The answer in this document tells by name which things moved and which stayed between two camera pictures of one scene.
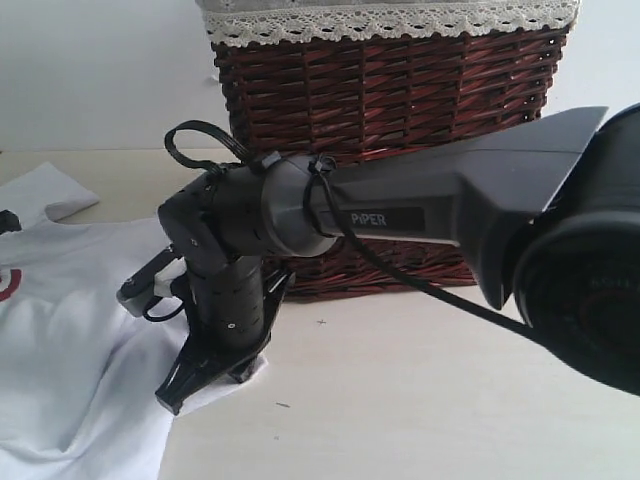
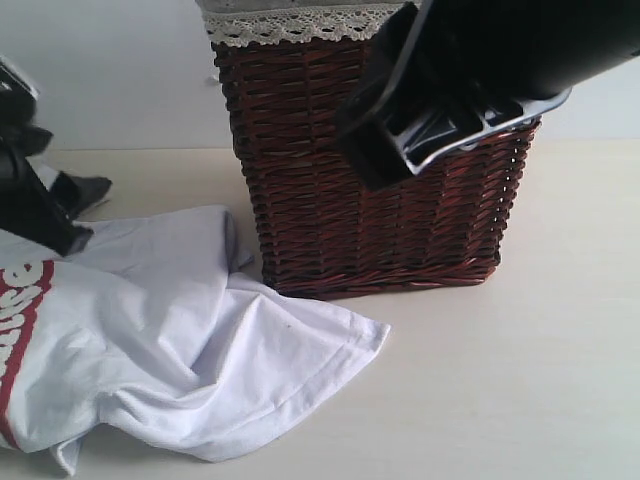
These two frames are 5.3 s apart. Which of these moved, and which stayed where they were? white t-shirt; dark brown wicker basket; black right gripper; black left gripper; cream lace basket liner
Moved: black right gripper; white t-shirt; black left gripper
Stayed: cream lace basket liner; dark brown wicker basket
